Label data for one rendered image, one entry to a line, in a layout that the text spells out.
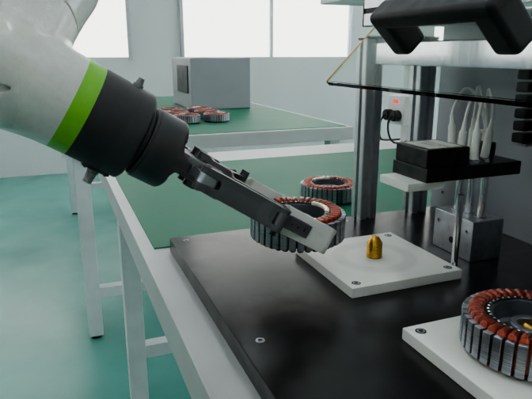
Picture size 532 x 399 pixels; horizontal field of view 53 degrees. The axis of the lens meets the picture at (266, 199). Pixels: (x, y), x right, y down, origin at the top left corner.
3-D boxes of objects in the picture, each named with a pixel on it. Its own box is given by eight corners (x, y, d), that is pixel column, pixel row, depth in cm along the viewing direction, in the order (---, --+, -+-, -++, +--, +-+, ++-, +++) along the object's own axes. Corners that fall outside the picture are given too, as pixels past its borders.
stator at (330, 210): (270, 261, 57) (271, 228, 56) (237, 227, 67) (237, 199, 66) (362, 248, 61) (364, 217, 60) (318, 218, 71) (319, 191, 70)
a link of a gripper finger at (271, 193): (238, 199, 66) (236, 197, 67) (283, 221, 69) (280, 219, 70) (250, 177, 66) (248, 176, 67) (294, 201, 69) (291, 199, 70)
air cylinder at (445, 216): (469, 262, 69) (473, 222, 68) (431, 244, 76) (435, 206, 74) (499, 257, 71) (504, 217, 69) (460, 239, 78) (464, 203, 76)
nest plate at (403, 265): (351, 298, 59) (351, 288, 59) (294, 252, 72) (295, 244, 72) (461, 279, 64) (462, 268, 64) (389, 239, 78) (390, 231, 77)
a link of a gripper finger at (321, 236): (284, 203, 56) (287, 204, 55) (335, 229, 59) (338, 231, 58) (270, 227, 56) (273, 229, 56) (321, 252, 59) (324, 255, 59)
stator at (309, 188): (368, 202, 104) (369, 184, 104) (318, 209, 100) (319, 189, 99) (336, 189, 114) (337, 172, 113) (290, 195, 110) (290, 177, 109)
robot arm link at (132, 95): (116, 62, 47) (107, 58, 56) (55, 178, 48) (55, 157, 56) (176, 96, 50) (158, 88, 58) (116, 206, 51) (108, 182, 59)
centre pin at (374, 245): (371, 260, 67) (372, 239, 66) (362, 254, 69) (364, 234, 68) (385, 257, 67) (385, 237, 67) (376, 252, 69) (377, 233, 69)
